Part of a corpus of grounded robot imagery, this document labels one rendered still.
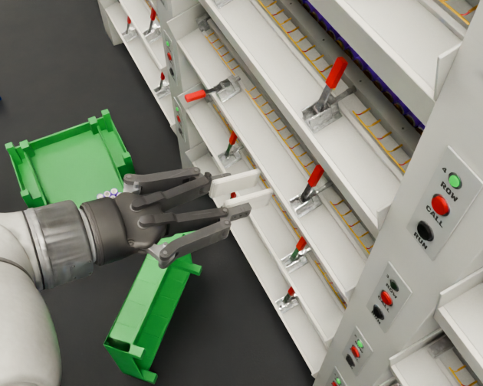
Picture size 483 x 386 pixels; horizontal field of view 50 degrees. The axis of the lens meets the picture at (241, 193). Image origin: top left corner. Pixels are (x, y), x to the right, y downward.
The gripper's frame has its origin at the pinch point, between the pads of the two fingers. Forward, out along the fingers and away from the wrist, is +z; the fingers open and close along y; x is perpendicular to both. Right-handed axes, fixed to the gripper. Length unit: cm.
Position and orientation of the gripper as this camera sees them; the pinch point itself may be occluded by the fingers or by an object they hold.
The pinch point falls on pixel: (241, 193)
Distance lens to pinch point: 68.2
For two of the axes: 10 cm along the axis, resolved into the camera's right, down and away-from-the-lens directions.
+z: 8.7, -2.4, 4.3
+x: 2.0, -6.3, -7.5
